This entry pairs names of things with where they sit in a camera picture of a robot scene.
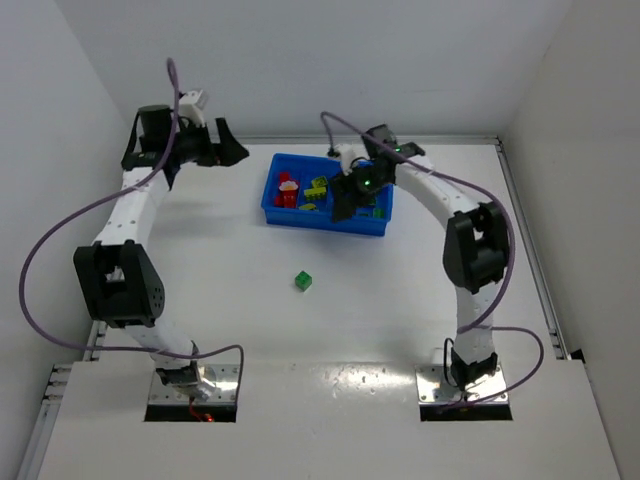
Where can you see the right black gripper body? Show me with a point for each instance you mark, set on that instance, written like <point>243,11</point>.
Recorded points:
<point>347,188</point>

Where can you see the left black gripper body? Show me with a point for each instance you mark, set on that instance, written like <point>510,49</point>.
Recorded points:
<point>208,144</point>

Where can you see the lime long lego brick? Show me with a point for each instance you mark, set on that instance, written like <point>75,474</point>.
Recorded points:
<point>317,190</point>

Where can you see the red lime lego stack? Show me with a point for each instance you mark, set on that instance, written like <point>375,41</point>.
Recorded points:
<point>287,191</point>

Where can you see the bright green cube lego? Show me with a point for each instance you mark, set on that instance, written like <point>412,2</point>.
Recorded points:
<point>303,281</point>

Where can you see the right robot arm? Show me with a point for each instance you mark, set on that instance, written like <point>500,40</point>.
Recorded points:
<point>477,251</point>

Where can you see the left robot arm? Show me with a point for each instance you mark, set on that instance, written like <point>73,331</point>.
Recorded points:
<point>174,353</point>

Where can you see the blue divided plastic bin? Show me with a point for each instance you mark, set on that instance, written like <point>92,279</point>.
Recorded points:
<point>303,168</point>

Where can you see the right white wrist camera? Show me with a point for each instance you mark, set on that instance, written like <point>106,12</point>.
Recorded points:
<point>347,157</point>

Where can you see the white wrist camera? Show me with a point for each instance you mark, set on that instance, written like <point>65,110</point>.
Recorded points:
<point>347,157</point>
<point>191,106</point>

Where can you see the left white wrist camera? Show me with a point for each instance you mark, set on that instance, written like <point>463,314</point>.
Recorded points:
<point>191,106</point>

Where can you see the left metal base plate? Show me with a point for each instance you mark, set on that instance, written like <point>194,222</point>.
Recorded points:
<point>217,386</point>

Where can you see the right aluminium rail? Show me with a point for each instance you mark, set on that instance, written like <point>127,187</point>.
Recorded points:
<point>558,342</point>

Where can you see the aluminium rail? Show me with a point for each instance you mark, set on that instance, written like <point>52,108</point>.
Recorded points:
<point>117,278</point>
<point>558,342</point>

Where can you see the left aluminium rail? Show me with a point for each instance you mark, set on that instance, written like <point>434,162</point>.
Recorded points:
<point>117,278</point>

